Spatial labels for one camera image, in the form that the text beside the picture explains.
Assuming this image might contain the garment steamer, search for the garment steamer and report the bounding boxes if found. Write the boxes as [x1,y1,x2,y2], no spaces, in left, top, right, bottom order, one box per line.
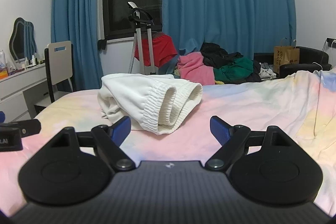
[127,1,158,75]

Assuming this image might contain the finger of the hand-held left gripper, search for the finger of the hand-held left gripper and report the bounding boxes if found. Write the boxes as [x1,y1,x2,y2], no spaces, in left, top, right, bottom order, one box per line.
[0,119,42,136]

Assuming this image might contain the green garment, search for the green garment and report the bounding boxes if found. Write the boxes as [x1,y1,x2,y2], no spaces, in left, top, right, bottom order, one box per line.
[214,57,254,83]

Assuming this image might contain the wavy black-framed mirror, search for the wavy black-framed mirror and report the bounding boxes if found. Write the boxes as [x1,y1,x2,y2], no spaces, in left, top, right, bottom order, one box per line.
[9,17,38,62]

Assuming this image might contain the white dresser desk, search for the white dresser desk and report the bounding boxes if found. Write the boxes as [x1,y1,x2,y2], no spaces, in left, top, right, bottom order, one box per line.
[0,64,49,125]

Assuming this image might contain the black wall outlet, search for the black wall outlet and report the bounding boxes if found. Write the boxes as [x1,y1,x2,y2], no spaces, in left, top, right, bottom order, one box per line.
[325,37,336,52]

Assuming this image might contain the beige black-framed chair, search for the beige black-framed chair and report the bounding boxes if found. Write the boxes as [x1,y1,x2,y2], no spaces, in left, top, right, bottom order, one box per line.
[23,41,76,119]

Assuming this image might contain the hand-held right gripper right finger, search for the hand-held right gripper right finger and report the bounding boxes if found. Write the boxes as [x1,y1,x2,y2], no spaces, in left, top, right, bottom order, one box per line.
[205,116,292,171]

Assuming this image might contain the red garment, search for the red garment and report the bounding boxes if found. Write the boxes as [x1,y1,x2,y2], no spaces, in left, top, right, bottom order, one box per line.
[134,34,178,68]

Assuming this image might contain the black garment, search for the black garment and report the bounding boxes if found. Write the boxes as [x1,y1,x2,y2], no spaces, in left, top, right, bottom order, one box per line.
[201,42,261,83]

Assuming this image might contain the white printed cloth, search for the white printed cloth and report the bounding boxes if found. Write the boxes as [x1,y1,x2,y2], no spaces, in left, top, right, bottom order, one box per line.
[259,63,277,80]

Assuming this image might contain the white pants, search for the white pants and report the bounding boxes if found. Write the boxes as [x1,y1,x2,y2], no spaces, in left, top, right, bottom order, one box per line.
[98,73,203,135]

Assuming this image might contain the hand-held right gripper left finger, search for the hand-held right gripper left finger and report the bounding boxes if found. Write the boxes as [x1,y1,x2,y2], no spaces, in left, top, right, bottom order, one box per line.
[45,116,136,171]

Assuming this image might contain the black armchair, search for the black armchair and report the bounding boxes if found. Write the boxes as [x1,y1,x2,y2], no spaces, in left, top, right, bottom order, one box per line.
[253,46,332,79]

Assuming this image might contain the row of cosmetic bottles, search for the row of cosmetic bottles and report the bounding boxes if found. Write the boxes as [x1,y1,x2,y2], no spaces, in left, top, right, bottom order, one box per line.
[24,54,45,67]

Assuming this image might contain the white plastic bottle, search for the white plastic bottle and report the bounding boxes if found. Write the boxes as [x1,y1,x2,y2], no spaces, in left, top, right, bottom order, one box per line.
[0,49,7,72]

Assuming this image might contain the brown paper bag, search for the brown paper bag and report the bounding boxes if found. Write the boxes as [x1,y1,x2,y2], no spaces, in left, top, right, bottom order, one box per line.
[274,38,300,74]

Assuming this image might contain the bed with pastel sheet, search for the bed with pastel sheet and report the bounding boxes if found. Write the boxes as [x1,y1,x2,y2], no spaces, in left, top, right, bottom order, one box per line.
[0,69,336,216]

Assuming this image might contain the blue curtain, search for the blue curtain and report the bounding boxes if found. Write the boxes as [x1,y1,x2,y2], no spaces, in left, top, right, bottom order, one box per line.
[51,0,105,92]
[161,0,297,77]

